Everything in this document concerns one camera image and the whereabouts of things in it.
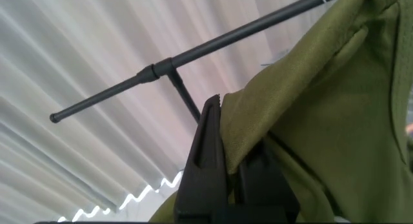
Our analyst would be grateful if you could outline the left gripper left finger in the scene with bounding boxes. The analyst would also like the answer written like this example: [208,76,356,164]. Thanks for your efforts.
[173,94,232,222]

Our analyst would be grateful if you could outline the white curtain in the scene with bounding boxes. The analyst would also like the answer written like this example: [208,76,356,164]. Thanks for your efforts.
[0,0,343,222]

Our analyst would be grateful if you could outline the green garment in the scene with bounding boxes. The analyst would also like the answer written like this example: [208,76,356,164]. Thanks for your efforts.
[149,0,413,222]

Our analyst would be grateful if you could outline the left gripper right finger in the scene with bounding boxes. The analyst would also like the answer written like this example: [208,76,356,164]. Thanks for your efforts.
[229,139,301,222]

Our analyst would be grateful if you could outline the black clothes rack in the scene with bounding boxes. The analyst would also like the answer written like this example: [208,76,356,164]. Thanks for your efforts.
[49,0,343,124]

